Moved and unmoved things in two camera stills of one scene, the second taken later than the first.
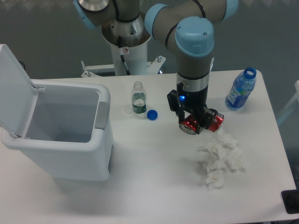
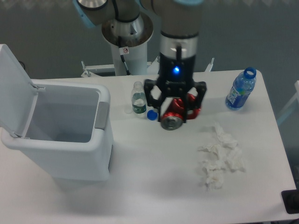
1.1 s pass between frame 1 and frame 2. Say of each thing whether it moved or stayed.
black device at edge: stayed
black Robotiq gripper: moved
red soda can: moved
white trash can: stayed
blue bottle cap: stayed
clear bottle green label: stayed
